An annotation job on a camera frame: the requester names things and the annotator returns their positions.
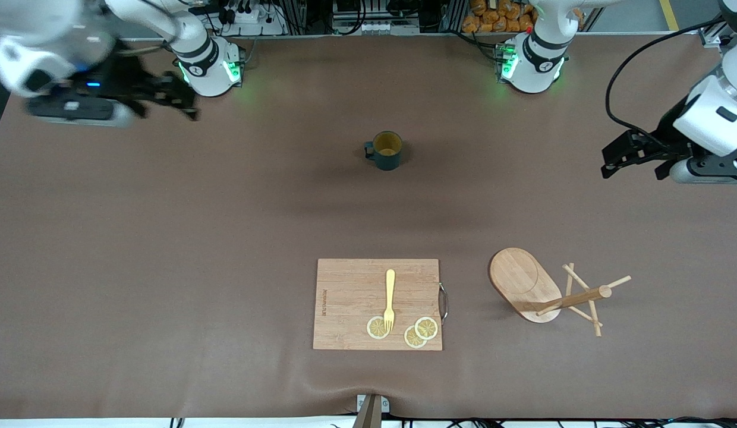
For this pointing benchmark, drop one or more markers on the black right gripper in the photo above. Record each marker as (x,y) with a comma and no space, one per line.
(123,76)

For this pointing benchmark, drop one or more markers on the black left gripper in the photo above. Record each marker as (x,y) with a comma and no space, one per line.
(667,129)

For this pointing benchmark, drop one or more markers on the teal mug with yellow interior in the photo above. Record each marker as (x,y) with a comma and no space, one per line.
(386,160)

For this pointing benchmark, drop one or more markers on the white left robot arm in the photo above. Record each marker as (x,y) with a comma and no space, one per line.
(535,71)

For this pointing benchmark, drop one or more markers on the wooden mug rack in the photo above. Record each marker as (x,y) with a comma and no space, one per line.
(517,276)

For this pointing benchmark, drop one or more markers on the white power strip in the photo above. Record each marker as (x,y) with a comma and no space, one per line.
(264,27)

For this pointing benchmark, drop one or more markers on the table cover mat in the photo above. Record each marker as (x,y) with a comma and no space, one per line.
(285,208)

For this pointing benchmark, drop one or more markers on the orange snack pile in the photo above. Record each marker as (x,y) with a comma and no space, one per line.
(487,18)

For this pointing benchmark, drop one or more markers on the grey socket strip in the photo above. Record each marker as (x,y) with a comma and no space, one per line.
(374,27)

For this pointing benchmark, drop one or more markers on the lemon slice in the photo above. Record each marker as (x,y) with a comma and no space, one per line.
(411,340)
(428,328)
(374,328)

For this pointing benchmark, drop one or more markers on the wooden cutting board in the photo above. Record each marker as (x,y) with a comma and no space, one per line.
(350,297)

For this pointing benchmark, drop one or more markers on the yellow plastic fork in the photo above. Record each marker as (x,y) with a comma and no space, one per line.
(390,285)

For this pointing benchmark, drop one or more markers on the aluminium frame post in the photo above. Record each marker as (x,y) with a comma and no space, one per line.
(716,35)

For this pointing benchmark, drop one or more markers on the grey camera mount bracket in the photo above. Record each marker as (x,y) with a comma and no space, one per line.
(371,413)

